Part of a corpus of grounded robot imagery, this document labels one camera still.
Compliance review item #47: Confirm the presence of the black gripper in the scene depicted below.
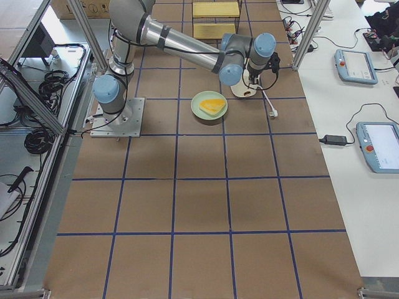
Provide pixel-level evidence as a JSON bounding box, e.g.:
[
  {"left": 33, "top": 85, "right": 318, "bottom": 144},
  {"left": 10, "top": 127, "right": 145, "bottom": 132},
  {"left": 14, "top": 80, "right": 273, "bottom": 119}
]
[{"left": 247, "top": 52, "right": 280, "bottom": 84}]

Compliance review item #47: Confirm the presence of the white toaster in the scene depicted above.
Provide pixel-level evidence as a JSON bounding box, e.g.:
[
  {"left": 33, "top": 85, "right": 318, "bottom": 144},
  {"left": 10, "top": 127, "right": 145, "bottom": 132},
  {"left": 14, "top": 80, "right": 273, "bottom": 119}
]
[{"left": 231, "top": 70, "right": 261, "bottom": 98}]

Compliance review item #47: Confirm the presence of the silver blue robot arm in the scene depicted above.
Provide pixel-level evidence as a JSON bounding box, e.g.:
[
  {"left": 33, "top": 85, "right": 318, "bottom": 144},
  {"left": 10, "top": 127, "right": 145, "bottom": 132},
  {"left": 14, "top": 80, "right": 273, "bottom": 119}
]
[{"left": 108, "top": 1, "right": 280, "bottom": 92}]

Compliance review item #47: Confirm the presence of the triangular bread on plate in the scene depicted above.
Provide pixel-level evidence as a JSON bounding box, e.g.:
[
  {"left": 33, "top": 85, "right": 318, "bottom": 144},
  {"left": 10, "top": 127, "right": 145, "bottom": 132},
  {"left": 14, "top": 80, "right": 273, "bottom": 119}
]
[{"left": 199, "top": 98, "right": 226, "bottom": 116}]

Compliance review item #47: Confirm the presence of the far blue teach pendant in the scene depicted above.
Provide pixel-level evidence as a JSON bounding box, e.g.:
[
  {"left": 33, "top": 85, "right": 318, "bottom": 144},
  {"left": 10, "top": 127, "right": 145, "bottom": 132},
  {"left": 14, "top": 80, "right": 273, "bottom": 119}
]
[{"left": 334, "top": 49, "right": 378, "bottom": 85}]

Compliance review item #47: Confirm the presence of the blue teach pendant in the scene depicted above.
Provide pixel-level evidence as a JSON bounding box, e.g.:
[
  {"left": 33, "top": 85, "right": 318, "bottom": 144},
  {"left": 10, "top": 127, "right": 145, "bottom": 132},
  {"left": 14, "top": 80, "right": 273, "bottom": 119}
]
[
  {"left": 356, "top": 122, "right": 398, "bottom": 174},
  {"left": 334, "top": 49, "right": 378, "bottom": 85}
]

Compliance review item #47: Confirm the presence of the light green plate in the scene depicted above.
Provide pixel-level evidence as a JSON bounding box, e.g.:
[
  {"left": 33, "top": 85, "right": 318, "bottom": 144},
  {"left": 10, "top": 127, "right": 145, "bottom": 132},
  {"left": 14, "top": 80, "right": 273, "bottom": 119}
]
[{"left": 191, "top": 91, "right": 228, "bottom": 120}]

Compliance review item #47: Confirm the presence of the light wooden shelf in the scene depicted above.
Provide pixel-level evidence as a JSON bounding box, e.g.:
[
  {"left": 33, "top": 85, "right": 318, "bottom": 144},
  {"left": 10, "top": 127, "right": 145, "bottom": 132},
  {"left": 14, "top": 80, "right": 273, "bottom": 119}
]
[{"left": 192, "top": 1, "right": 241, "bottom": 40}]

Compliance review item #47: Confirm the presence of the black power adapter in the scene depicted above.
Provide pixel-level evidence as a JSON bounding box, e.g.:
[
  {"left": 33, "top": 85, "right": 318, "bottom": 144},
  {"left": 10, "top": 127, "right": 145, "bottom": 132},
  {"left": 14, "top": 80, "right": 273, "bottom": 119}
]
[{"left": 319, "top": 135, "right": 348, "bottom": 146}]

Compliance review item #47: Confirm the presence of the near blue teach pendant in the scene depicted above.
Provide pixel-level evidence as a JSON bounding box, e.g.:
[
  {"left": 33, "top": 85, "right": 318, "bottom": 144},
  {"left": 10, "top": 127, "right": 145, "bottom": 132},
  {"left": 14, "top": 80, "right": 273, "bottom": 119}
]
[{"left": 356, "top": 122, "right": 398, "bottom": 174}]

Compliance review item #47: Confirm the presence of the cardboard box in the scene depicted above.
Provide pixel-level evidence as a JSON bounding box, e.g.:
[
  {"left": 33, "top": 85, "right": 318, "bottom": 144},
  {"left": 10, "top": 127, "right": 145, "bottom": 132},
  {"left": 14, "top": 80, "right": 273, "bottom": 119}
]
[{"left": 50, "top": 0, "right": 110, "bottom": 20}]

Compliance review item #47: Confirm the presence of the white toaster power cord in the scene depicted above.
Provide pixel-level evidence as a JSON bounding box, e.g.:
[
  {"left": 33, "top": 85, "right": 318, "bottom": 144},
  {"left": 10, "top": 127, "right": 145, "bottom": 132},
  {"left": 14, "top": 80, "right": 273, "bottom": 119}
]
[{"left": 257, "top": 83, "right": 281, "bottom": 119}]

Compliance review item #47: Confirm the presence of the aluminium frame post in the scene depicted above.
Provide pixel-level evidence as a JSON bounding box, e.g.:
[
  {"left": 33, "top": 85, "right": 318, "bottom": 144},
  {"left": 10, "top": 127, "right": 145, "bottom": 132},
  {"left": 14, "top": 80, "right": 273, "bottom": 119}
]
[{"left": 292, "top": 0, "right": 330, "bottom": 70}]

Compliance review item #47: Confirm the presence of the black wire basket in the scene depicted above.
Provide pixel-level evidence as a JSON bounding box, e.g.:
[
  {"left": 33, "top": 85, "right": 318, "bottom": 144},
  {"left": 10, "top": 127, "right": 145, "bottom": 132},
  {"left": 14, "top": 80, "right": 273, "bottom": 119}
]
[{"left": 190, "top": 0, "right": 244, "bottom": 40}]

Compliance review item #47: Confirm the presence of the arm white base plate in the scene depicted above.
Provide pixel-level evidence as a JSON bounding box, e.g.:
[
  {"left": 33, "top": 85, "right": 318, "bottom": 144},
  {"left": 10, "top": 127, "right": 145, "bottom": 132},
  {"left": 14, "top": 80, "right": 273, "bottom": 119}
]
[{"left": 90, "top": 97, "right": 145, "bottom": 138}]

